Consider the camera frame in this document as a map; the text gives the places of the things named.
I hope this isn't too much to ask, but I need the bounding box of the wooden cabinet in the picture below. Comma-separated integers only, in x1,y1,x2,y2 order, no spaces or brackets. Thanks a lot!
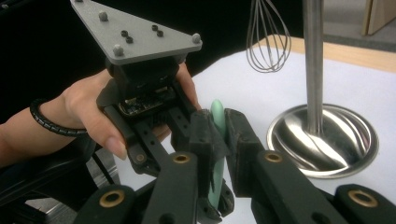
361,0,396,36

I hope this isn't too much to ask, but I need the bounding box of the steel wire whisk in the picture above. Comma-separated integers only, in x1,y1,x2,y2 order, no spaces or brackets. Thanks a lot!
246,0,292,74

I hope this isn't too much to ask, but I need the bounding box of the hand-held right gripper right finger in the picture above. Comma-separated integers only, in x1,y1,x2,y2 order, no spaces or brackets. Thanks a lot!
223,107,349,224

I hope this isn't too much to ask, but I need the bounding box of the mint green silicone spatula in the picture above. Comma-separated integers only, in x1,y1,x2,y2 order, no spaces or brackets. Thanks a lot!
207,98,227,210

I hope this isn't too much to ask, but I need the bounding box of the black wrist band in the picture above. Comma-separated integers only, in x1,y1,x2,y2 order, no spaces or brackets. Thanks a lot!
29,98,89,138

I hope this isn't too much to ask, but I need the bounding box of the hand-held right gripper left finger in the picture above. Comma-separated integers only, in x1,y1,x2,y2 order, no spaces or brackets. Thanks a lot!
141,108,232,224

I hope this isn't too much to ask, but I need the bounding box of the steel utensil stand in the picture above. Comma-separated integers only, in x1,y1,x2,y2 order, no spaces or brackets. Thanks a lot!
266,0,380,180

